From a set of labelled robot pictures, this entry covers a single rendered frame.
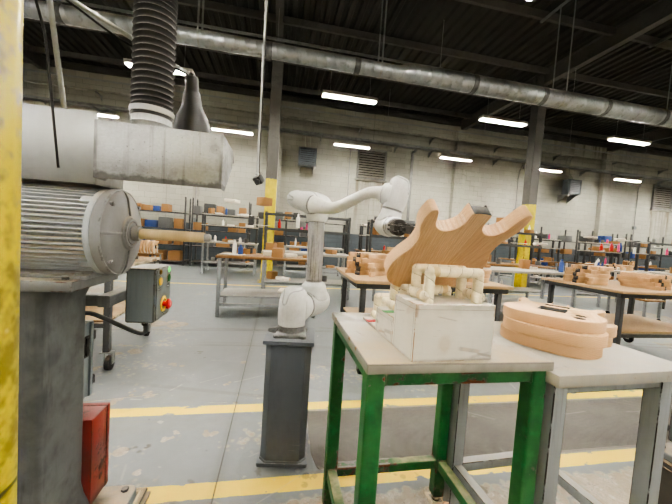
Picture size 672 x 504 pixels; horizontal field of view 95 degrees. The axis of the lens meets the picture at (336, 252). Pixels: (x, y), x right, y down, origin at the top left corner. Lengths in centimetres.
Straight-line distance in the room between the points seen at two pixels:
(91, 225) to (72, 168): 17
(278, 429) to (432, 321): 125
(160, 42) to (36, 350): 87
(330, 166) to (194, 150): 1162
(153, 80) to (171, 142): 17
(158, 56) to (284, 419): 168
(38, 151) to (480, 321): 131
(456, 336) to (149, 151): 99
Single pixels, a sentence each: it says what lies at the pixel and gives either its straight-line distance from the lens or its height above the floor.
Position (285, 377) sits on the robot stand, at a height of 50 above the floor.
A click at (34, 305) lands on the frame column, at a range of 112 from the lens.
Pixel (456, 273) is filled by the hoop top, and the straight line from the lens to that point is 99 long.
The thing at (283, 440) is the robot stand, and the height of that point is 15.
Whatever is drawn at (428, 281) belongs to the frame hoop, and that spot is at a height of 117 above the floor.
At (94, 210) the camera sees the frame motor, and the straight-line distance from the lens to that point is 102.
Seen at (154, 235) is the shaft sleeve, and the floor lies 125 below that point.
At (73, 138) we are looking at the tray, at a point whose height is 149.
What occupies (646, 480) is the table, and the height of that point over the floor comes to 46.
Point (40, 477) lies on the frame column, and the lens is 131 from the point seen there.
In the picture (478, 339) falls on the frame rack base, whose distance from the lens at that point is 108.
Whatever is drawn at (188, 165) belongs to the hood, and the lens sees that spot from 91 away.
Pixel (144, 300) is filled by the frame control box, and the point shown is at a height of 100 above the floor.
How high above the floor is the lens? 128
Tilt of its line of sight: 3 degrees down
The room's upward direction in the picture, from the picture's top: 4 degrees clockwise
